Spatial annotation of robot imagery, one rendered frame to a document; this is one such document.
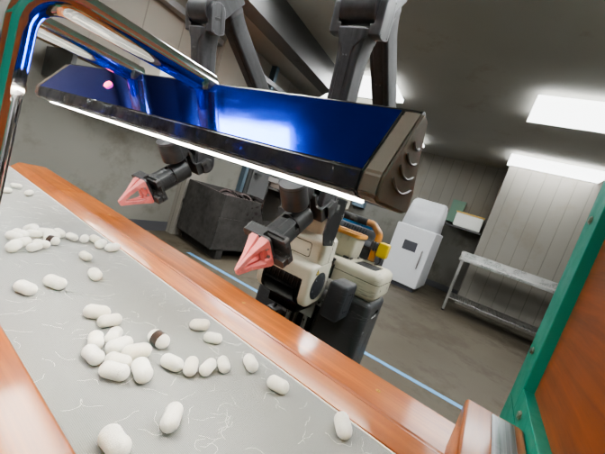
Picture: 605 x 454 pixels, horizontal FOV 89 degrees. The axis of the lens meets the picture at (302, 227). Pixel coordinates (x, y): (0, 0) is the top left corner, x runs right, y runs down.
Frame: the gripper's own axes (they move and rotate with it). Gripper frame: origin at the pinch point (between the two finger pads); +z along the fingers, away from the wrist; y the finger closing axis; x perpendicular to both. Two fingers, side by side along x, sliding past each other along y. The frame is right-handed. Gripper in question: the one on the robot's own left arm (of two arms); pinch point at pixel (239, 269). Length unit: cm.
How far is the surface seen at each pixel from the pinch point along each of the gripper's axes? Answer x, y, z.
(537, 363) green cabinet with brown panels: 1.5, 45.5, -11.2
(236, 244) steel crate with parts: 197, -200, -124
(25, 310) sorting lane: -7.0, -15.2, 26.6
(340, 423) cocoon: 4.7, 27.7, 9.2
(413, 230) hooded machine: 310, -78, -378
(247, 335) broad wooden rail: 9.3, 5.3, 5.9
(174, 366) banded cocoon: -1.9, 6.9, 18.2
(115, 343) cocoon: -5.4, 0.0, 21.3
